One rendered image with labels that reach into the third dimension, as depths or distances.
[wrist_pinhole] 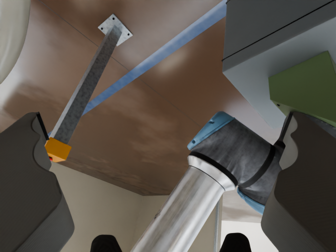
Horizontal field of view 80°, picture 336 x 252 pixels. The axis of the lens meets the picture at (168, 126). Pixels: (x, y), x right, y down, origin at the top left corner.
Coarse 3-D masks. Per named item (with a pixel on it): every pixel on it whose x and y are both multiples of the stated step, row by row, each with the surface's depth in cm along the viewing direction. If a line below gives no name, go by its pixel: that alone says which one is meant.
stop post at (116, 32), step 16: (112, 16) 148; (112, 32) 150; (128, 32) 157; (112, 48) 147; (96, 64) 133; (80, 80) 129; (96, 80) 131; (80, 96) 120; (64, 112) 114; (80, 112) 118; (64, 128) 109; (48, 144) 99; (64, 144) 105
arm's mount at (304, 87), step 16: (304, 64) 56; (320, 64) 52; (272, 80) 62; (288, 80) 57; (304, 80) 54; (320, 80) 50; (272, 96) 59; (288, 96) 55; (304, 96) 51; (320, 96) 48; (288, 112) 59; (304, 112) 50; (320, 112) 47
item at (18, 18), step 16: (0, 0) 20; (16, 0) 20; (0, 16) 20; (16, 16) 21; (0, 32) 21; (16, 32) 22; (0, 48) 22; (16, 48) 23; (0, 64) 24; (0, 80) 26
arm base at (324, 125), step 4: (300, 112) 52; (308, 116) 50; (312, 116) 49; (284, 120) 59; (312, 120) 49; (316, 120) 48; (320, 120) 48; (320, 124) 47; (324, 124) 47; (328, 124) 46; (324, 128) 47; (328, 128) 46; (332, 128) 46; (280, 132) 59; (328, 132) 46; (332, 132) 46; (276, 140) 59; (280, 140) 55; (276, 144) 56; (280, 144) 54; (284, 144) 53
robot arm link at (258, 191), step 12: (276, 156) 51; (264, 168) 50; (276, 168) 50; (252, 180) 51; (264, 180) 50; (240, 192) 56; (252, 192) 53; (264, 192) 51; (252, 204) 52; (264, 204) 51
